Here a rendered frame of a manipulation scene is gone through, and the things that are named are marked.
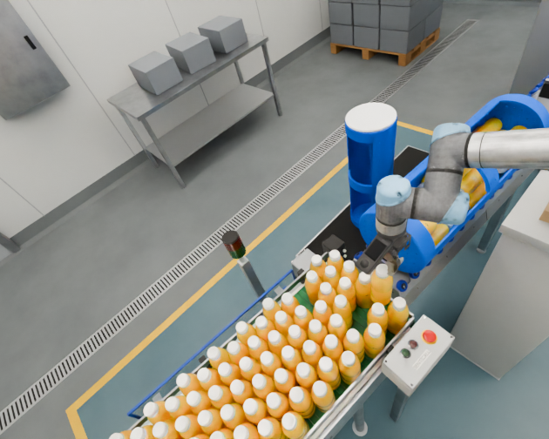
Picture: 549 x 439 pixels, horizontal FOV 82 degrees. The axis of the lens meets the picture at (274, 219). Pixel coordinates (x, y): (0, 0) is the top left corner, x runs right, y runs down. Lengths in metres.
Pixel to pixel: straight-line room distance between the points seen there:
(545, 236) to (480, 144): 0.60
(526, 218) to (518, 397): 1.21
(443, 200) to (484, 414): 1.60
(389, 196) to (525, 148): 0.25
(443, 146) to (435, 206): 0.13
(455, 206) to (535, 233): 0.56
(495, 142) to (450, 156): 0.08
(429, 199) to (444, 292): 1.69
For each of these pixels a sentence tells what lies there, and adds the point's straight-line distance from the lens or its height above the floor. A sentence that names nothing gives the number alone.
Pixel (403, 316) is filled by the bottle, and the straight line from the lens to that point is 1.16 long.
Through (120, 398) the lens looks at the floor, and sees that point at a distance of 2.64.
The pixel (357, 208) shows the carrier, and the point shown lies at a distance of 2.59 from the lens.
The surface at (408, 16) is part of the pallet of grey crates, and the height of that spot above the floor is 0.57.
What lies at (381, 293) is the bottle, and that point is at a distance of 1.10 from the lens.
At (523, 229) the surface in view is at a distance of 1.31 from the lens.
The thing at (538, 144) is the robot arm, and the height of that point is 1.67.
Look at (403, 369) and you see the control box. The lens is 1.05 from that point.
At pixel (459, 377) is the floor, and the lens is 2.24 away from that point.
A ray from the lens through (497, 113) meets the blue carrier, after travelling 1.82.
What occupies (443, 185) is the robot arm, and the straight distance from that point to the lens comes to 0.78.
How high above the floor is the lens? 2.11
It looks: 48 degrees down
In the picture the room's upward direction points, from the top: 19 degrees counter-clockwise
